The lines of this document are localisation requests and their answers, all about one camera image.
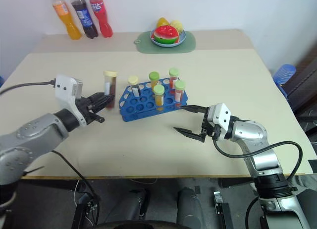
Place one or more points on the orange-yellow toy fruit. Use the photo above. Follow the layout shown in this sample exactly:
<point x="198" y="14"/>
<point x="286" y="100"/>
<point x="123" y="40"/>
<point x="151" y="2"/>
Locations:
<point x="162" y="22"/>

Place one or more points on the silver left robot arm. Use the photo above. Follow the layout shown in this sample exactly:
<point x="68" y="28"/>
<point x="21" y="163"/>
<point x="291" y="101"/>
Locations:
<point x="32" y="132"/>

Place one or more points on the orange soda bottle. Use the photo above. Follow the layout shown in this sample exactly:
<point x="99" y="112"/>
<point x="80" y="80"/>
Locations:
<point x="69" y="20"/>

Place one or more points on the green-capped red test tube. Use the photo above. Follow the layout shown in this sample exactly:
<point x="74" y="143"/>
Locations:
<point x="180" y="85"/>
<point x="174" y="73"/>

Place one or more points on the red soda bottle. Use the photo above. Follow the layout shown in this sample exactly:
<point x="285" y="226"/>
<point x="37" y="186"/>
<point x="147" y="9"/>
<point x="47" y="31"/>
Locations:
<point x="102" y="18"/>

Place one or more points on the black metal frame bracket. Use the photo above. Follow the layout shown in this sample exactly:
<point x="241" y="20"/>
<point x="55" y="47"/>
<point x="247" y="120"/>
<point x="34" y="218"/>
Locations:
<point x="223" y="211"/>

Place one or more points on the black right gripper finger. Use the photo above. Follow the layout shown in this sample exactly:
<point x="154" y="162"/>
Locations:
<point x="195" y="108"/>
<point x="190" y="133"/>

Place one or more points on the green placemat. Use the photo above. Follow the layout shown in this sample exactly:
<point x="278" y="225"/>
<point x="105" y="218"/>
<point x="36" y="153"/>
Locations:
<point x="190" y="44"/>

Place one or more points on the light blue plate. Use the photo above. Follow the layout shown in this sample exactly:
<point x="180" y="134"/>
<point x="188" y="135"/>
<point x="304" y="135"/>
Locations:
<point x="182" y="38"/>

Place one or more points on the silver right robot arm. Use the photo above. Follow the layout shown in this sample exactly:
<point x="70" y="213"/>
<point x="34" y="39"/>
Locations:
<point x="262" y="159"/>

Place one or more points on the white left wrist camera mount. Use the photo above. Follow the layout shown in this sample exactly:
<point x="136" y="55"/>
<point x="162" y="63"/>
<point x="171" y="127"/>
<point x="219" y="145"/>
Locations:
<point x="65" y="90"/>

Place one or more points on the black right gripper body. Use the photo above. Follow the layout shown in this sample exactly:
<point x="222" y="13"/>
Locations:
<point x="208" y="128"/>

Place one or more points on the toy watermelon slice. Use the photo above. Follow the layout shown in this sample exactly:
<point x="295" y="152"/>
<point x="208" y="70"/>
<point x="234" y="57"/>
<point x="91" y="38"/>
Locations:
<point x="164" y="34"/>

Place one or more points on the dark brown cabinet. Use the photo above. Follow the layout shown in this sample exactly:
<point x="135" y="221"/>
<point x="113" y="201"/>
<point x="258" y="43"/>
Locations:
<point x="305" y="90"/>

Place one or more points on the dark rounded shape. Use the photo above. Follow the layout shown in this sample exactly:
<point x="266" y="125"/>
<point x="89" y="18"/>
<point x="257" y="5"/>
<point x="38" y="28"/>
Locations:
<point x="137" y="204"/>
<point x="193" y="209"/>

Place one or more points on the dark cola bottle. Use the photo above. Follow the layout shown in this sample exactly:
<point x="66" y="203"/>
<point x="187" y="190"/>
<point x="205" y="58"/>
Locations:
<point x="86" y="18"/>

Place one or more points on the green-capped orange test tube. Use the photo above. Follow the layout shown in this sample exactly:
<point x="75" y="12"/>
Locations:
<point x="154" y="76"/>
<point x="158" y="90"/>

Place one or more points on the cream-capped dark labelled test tube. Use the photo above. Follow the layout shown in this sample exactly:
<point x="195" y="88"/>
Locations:
<point x="133" y="80"/>

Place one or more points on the cream-capped dark red test tube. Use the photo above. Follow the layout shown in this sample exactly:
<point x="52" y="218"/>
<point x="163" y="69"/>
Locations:
<point x="112" y="84"/>

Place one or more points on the blue test tube rack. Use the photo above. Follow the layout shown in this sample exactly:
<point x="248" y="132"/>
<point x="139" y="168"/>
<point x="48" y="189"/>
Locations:
<point x="138" y="115"/>

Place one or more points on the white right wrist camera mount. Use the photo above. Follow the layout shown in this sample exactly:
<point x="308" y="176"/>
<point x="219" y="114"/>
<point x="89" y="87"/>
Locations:
<point x="221" y="115"/>

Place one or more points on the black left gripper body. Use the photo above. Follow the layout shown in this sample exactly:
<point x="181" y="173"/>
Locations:
<point x="85" y="106"/>

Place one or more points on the blue plastic stool stack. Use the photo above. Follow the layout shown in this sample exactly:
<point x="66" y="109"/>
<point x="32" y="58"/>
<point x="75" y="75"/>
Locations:
<point x="284" y="74"/>

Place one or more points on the pale yellow toy fruit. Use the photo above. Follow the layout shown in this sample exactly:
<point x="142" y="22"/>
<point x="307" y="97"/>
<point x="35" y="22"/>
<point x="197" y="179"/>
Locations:
<point x="177" y="26"/>

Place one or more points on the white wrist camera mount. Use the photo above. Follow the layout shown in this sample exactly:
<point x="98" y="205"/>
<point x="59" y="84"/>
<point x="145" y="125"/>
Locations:
<point x="221" y="115"/>
<point x="65" y="90"/>

